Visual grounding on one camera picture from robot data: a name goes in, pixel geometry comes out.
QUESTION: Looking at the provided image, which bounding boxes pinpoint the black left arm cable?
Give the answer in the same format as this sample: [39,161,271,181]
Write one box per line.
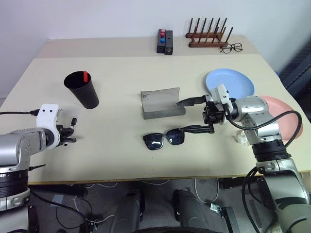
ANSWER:
[0,109,37,117]

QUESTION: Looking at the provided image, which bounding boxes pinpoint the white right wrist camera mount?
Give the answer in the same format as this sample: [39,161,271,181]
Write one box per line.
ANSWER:
[210,83,236,113]

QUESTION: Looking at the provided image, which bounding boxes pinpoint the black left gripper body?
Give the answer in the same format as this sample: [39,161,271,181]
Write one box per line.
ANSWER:
[57,123,75,147]

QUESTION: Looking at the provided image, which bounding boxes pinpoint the brown wooden plate rack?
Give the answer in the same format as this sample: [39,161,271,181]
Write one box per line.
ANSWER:
[185,17,234,49]

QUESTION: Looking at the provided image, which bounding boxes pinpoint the plain black rectangular box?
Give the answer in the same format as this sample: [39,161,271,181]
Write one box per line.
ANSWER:
[164,30,174,55]

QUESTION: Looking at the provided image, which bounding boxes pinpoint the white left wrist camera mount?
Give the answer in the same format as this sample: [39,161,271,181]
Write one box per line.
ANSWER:
[35,103,64,149]

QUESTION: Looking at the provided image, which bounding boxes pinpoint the grey glasses case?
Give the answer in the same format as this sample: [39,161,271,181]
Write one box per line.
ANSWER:
[140,87,187,120]

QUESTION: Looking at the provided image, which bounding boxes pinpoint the black box with coloured buttons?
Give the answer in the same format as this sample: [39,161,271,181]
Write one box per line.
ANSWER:
[156,29,167,54]

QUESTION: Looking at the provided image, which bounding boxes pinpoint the black-framed clear eyeglasses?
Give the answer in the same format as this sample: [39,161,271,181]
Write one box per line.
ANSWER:
[219,42,244,54]

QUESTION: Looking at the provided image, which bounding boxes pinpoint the dark rounded grey shape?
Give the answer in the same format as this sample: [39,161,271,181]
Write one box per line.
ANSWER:
[113,189,146,233]
[172,188,208,233]

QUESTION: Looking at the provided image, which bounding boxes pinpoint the light blue plate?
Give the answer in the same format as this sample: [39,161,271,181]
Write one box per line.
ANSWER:
[205,68,256,98]

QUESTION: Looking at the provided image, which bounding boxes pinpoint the crumpled white plastic wrapper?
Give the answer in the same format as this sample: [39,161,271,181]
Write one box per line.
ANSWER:
[233,130,250,146]

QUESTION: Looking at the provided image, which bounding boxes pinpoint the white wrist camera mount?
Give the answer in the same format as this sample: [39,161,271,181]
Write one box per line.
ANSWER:
[210,83,236,113]
[35,103,64,149]

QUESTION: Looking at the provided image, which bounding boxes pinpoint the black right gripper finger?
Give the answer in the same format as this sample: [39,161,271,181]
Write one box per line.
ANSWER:
[179,124,216,135]
[175,95,207,108]

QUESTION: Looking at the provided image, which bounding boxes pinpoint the black plastic cup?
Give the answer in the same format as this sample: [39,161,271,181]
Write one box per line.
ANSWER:
[63,70,100,109]

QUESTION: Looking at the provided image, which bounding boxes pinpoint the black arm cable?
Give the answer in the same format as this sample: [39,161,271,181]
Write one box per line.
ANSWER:
[225,110,303,233]
[0,109,37,117]

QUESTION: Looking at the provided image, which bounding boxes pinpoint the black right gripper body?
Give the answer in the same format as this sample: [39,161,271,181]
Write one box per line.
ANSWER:
[202,95,225,133]

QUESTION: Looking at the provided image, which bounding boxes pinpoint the black metal bracket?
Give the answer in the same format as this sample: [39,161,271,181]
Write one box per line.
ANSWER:
[209,202,242,233]

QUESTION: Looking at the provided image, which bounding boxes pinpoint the black sunglasses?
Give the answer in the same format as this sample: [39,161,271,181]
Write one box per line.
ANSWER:
[142,128,186,151]

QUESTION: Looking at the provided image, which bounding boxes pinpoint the white floor cable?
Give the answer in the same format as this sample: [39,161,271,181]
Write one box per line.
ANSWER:
[193,178,220,204]

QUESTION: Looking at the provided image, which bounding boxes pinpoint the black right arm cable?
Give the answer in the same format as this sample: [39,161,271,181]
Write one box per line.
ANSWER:
[225,110,303,233]

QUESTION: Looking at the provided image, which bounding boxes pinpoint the pink plate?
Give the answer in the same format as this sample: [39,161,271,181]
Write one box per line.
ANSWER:
[261,95,304,144]

